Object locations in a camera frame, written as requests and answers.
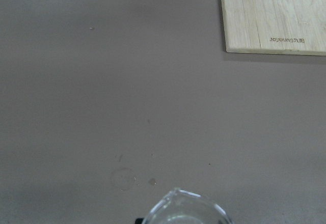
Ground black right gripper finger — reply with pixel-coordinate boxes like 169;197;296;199
134;218;143;224

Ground small glass measuring cup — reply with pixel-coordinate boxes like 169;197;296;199
142;188;233;224

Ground wooden cutting board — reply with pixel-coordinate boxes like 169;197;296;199
221;0;325;56

